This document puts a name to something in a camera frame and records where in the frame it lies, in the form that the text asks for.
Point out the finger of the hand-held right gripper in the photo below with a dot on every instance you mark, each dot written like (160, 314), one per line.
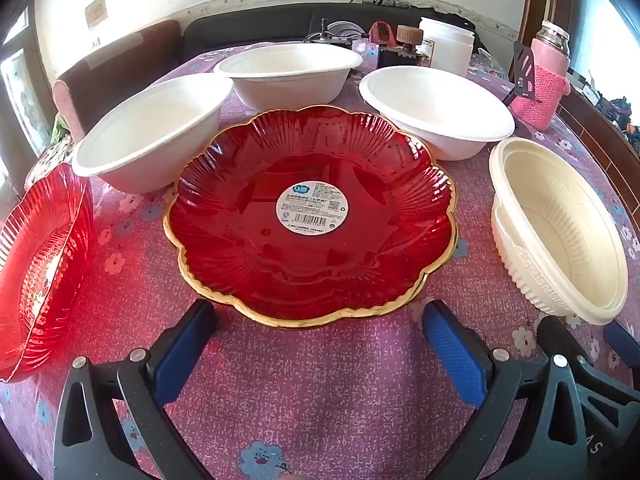
(565, 347)
(622, 339)

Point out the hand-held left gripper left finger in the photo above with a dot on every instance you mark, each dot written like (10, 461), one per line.
(185, 342)

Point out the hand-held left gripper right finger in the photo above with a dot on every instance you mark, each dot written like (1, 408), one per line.
(452, 350)

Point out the red gold-rimmed glass plate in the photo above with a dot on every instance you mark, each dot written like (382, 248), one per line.
(240, 240)

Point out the cream ribbed plastic bowl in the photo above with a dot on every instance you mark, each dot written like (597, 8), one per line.
(565, 220)
(510, 255)

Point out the purple floral tablecloth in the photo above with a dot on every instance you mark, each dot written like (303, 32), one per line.
(350, 385)

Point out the red ribbed glass plate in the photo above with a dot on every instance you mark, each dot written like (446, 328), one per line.
(45, 270)

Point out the brown brick-patterned partition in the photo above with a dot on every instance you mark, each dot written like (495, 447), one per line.
(600, 130)

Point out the white paper bowl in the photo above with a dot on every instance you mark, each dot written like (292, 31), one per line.
(285, 72)
(150, 130)
(435, 105)

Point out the pile of dark gadgets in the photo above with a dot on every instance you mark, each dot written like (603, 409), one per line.
(620, 110)

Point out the pink knitted bottle sleeve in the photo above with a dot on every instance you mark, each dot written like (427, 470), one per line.
(547, 100)

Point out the black phone stand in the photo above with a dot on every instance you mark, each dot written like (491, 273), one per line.
(522, 75)

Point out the wooden framed glass panel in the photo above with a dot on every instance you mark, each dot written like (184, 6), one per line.
(25, 100)

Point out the brown cushioned chair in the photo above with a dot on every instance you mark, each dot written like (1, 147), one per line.
(125, 55)

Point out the pink steel-capped thermos bottle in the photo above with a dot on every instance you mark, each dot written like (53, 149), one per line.
(550, 52)

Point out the dark bottle with wooden cap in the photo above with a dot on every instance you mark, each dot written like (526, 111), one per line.
(402, 55)

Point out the white plastic jar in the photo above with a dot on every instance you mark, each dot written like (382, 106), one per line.
(445, 50)

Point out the dark sofa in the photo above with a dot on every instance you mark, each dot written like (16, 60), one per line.
(250, 30)

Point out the red plastic bag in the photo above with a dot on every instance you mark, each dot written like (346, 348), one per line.
(380, 32)

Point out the white wall socket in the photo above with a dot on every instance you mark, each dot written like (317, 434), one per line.
(94, 43)

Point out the small wall plaque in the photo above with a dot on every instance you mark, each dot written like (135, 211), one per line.
(96, 11)

